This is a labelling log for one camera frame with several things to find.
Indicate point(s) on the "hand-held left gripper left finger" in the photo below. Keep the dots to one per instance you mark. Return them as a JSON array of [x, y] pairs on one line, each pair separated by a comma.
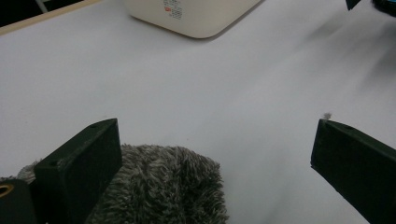
[[77, 174]]

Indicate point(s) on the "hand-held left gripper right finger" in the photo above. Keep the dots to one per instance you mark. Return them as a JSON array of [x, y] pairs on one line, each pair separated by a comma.
[[358, 168]]

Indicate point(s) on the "grey fuzzy sock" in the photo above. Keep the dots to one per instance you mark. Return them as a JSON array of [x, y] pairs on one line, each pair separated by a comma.
[[162, 186]]

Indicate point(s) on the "grey lint tuft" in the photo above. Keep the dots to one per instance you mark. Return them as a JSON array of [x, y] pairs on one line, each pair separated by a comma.
[[327, 116]]

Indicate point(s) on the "white table mat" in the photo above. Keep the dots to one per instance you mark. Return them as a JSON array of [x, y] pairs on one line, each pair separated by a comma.
[[186, 93]]

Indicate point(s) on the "white plastic bin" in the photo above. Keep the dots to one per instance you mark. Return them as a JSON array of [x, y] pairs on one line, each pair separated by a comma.
[[199, 18]]

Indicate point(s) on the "wooden table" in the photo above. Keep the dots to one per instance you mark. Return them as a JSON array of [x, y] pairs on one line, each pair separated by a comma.
[[31, 24]]

